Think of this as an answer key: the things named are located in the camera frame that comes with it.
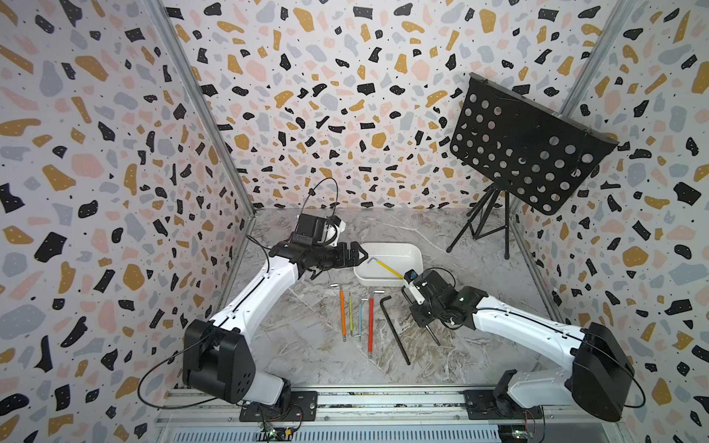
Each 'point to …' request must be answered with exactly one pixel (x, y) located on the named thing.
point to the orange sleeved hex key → (342, 310)
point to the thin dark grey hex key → (432, 334)
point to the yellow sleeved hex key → (387, 267)
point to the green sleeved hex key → (351, 313)
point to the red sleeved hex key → (370, 321)
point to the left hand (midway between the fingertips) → (359, 256)
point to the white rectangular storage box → (398, 257)
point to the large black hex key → (381, 303)
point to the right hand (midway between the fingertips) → (414, 308)
